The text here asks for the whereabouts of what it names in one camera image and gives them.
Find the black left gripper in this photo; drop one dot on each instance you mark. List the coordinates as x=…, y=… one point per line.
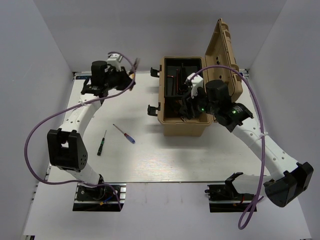
x=124, y=77

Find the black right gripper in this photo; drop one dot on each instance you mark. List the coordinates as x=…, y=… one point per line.
x=191, y=103

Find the orange handled tool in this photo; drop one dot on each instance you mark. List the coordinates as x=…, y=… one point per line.
x=133, y=68

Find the tan plastic toolbox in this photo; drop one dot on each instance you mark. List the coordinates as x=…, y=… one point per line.
x=218, y=63

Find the large brown hex key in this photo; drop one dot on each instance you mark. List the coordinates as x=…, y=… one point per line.
x=170, y=85

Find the yellow black needle-nose pliers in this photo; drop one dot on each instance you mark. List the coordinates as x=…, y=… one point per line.
x=182, y=114

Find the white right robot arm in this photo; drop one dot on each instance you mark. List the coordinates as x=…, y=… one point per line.
x=288, y=178

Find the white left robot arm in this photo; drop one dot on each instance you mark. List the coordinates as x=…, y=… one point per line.
x=66, y=148

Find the black toolbox inner tray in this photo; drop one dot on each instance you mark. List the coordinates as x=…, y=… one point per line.
x=186, y=66

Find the blue XDOF label sticker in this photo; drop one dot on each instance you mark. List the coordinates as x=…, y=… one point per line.
x=82, y=77

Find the blue red screwdriver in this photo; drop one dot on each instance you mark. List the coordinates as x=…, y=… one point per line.
x=128, y=137

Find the black green screwdriver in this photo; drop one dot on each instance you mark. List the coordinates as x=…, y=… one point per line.
x=99, y=152

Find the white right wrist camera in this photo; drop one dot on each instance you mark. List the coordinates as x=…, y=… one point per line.
x=194, y=81

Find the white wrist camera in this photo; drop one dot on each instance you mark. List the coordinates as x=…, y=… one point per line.
x=194, y=81
x=114, y=59

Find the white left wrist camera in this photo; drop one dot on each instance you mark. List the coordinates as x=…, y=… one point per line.
x=114, y=59

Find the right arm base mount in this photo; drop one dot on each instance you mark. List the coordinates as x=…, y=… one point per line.
x=232, y=195

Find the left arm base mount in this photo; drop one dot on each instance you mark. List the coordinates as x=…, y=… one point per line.
x=99, y=199

